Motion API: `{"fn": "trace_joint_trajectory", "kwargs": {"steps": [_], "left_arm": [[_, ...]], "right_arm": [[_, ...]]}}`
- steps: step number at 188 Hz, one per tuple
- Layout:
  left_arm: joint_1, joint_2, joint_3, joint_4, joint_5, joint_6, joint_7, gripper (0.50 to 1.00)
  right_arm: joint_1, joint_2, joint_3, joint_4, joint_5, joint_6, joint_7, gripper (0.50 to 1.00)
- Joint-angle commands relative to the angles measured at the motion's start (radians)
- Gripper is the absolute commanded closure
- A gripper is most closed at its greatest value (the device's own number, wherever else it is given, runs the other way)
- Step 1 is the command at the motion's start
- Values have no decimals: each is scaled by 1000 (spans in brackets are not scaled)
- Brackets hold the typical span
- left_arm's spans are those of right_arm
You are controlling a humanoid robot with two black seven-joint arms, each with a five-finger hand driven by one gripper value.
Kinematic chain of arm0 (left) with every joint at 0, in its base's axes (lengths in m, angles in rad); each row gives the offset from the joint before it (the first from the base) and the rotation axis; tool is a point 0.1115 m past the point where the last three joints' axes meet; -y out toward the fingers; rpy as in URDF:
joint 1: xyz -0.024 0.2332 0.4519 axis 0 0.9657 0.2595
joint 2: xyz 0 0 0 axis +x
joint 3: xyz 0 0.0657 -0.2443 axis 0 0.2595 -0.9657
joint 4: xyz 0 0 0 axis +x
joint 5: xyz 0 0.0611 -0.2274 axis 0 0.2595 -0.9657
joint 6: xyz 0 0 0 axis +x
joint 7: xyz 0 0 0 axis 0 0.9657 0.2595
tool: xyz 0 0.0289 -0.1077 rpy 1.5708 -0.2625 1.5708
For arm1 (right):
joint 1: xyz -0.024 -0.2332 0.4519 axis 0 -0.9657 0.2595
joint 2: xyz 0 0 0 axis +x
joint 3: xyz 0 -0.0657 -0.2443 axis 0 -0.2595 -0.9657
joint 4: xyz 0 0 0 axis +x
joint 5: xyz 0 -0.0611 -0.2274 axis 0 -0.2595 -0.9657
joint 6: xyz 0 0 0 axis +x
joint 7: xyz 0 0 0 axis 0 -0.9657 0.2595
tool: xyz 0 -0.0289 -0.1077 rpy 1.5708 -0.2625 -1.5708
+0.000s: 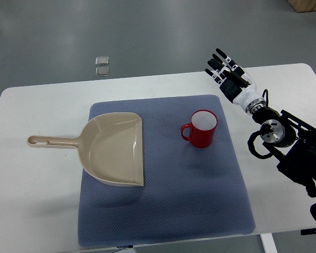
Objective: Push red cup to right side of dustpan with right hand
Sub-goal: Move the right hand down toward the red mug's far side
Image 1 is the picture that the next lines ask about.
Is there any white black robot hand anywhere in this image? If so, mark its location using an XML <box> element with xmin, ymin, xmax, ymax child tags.
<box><xmin>205</xmin><ymin>48</ymin><xmax>267</xmax><ymax>115</ymax></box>

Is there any red cup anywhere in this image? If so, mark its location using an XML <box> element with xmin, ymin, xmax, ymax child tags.
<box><xmin>180</xmin><ymin>110</ymin><xmax>218</xmax><ymax>148</ymax></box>

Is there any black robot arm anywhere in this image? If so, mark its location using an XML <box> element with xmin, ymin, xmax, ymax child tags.
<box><xmin>247</xmin><ymin>90</ymin><xmax>316</xmax><ymax>198</ymax></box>

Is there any beige plastic dustpan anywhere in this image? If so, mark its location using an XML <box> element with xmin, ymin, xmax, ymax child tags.
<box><xmin>27</xmin><ymin>112</ymin><xmax>145</xmax><ymax>187</ymax></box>

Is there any wooden box corner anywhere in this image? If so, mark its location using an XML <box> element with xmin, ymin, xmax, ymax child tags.
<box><xmin>288</xmin><ymin>0</ymin><xmax>316</xmax><ymax>13</ymax></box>

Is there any blue textured mat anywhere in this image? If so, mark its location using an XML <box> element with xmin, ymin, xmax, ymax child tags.
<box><xmin>78</xmin><ymin>95</ymin><xmax>255</xmax><ymax>247</ymax></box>

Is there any upper grey floor plate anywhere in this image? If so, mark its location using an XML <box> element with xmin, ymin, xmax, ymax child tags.
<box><xmin>95</xmin><ymin>56</ymin><xmax>109</xmax><ymax>66</ymax></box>

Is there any white table leg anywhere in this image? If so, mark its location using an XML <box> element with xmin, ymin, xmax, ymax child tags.
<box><xmin>260</xmin><ymin>233</ymin><xmax>277</xmax><ymax>253</ymax></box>

